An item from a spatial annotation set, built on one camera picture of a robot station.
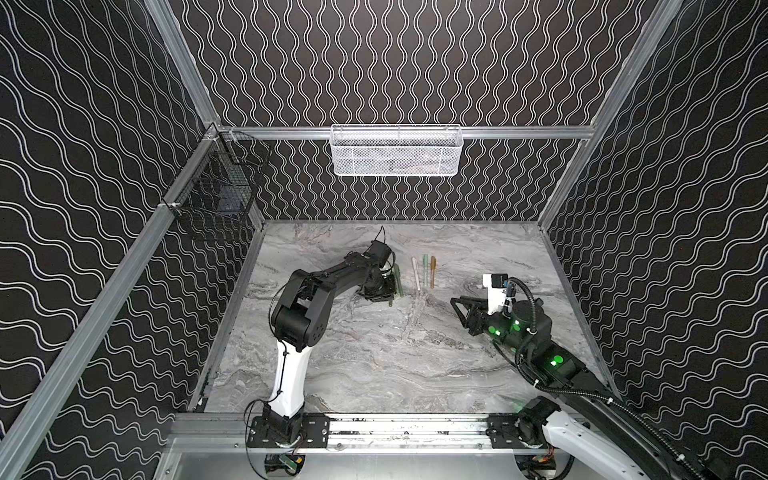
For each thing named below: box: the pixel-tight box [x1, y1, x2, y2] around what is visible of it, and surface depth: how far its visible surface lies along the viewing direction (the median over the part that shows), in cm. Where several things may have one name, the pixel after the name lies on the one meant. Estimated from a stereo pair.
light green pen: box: [422, 254, 430, 287], surface depth 108 cm
